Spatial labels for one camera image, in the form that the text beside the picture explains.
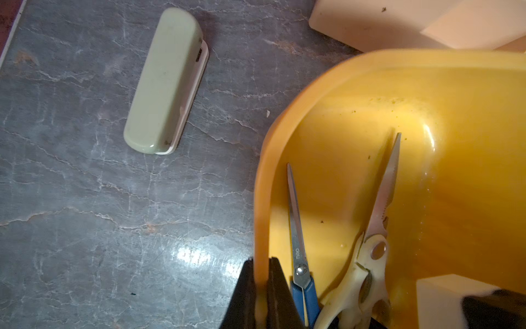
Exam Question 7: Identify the yellow storage tray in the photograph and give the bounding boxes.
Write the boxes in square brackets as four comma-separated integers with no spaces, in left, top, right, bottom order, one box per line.
[253,49,525,328]

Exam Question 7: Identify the wooden desk file organizer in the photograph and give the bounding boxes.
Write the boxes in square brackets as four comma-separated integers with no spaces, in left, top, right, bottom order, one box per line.
[309,0,525,53]

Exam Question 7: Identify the beige handled scissors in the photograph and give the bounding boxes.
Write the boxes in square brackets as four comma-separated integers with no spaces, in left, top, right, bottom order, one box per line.
[315,132,401,328]

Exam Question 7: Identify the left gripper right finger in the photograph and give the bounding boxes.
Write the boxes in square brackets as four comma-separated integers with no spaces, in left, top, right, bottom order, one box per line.
[267,257,304,329]

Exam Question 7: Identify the pale green stapler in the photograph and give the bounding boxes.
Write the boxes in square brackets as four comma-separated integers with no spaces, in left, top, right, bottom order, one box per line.
[123,8,209,155]

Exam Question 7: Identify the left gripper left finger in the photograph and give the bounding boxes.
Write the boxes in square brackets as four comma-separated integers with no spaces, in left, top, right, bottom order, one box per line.
[219,259,256,329]

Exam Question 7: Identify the blue handled small scissors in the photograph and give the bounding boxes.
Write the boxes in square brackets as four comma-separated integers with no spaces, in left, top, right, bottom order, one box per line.
[286,163,321,328]

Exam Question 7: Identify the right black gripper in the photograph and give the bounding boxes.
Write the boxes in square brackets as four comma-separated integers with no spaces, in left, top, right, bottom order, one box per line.
[462,289,525,329]

